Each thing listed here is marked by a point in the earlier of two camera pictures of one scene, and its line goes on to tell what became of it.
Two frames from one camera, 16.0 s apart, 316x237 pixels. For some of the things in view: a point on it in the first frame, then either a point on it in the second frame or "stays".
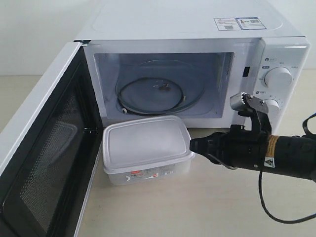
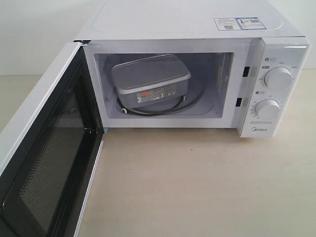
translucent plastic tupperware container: [146, 149] to [150, 80]
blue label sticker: [250, 23] stays
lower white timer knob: [274, 109] stays
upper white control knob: [278, 78] stays
